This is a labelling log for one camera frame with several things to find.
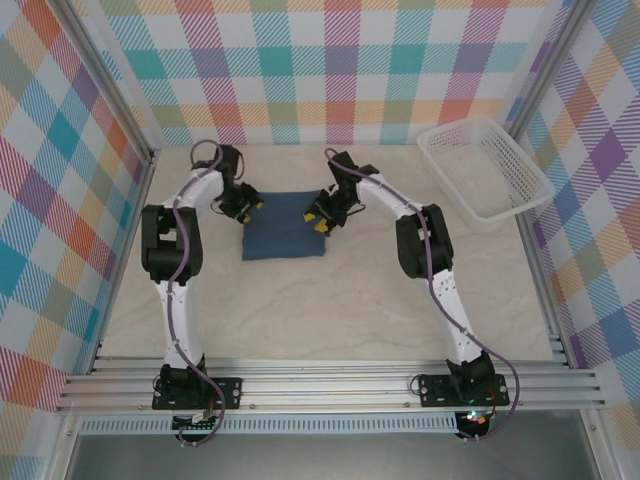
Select blue t-shirt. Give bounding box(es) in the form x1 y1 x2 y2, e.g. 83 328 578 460
241 189 330 262

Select white plastic mesh basket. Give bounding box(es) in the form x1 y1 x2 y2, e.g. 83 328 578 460
417 116 556 233

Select grey metal shelf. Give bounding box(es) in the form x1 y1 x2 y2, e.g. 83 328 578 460
64 430 601 480

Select aluminium mounting rail beam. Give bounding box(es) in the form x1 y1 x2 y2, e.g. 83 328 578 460
54 357 606 414

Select aluminium frame post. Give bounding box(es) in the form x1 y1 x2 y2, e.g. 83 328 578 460
497 0 594 159
49 0 161 166

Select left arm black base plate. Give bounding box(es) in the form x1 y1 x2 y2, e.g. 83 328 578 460
151 375 244 412

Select thin black wire loop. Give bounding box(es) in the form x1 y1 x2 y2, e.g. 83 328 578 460
409 368 451 397

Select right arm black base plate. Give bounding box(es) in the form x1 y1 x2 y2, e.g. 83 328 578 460
417 373 511 409

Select white slotted cable duct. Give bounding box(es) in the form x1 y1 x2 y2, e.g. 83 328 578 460
79 412 461 435

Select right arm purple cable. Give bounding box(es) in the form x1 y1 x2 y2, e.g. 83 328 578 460
323 147 521 444

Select aluminium frame leg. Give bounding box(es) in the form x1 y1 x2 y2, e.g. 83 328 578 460
42 414 84 480
579 409 619 480

